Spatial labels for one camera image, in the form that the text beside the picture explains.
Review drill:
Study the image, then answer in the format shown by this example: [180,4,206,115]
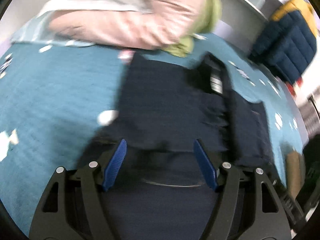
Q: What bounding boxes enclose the dark navy garment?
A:
[80,52,278,240]

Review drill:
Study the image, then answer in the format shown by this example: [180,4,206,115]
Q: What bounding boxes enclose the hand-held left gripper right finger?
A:
[194,139,292,240]

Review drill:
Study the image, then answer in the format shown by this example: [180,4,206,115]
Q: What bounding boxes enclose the teal candy-print bed quilt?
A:
[0,34,308,238]

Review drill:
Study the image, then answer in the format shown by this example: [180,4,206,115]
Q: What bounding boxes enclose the tan folded pants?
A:
[286,152,302,193]

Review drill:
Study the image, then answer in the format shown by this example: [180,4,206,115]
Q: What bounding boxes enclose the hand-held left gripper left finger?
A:
[29,139,127,240]

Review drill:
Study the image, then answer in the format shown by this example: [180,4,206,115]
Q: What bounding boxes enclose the navy and yellow puffer jacket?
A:
[250,0,318,85]

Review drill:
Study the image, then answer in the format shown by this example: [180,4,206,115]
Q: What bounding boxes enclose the pink duvet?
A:
[49,0,204,53]

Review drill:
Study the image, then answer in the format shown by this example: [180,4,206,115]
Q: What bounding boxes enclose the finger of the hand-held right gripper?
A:
[274,177,308,230]

